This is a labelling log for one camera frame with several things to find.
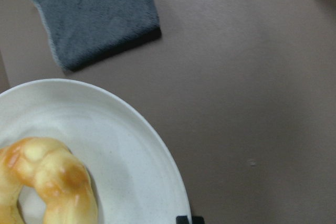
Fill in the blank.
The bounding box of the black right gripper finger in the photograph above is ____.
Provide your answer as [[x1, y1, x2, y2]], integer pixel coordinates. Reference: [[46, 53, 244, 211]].
[[176, 216, 204, 224]]

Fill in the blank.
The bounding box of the golden glazed donut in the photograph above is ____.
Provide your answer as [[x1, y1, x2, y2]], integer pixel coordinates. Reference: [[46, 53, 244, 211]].
[[1, 137, 98, 223]]

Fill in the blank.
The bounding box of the white round plate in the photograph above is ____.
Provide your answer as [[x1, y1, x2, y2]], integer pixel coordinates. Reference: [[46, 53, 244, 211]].
[[1, 79, 192, 223]]

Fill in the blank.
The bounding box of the folded grey cloth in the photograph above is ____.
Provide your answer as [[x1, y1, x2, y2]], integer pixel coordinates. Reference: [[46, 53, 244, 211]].
[[32, 0, 161, 71]]

